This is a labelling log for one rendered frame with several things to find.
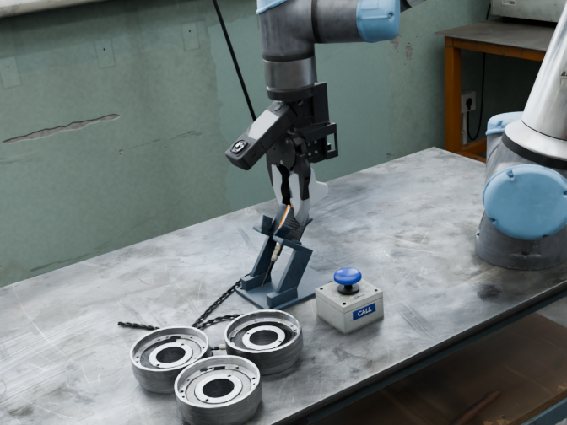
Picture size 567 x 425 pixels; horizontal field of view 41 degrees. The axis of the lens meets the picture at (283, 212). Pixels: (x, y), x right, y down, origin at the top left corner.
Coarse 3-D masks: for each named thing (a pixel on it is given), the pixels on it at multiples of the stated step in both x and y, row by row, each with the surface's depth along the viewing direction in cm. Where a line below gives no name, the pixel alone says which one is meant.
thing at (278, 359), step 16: (240, 320) 106; (256, 320) 107; (272, 320) 106; (288, 320) 105; (224, 336) 101; (256, 336) 104; (272, 336) 104; (240, 352) 98; (256, 352) 97; (272, 352) 97; (288, 352) 98; (272, 368) 99; (288, 368) 100
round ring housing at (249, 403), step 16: (192, 368) 96; (208, 368) 97; (224, 368) 97; (240, 368) 96; (256, 368) 94; (176, 384) 92; (208, 384) 94; (224, 384) 95; (240, 384) 93; (256, 384) 91; (176, 400) 91; (208, 400) 91; (224, 400) 91; (240, 400) 88; (256, 400) 91; (192, 416) 89; (208, 416) 88; (224, 416) 88; (240, 416) 89
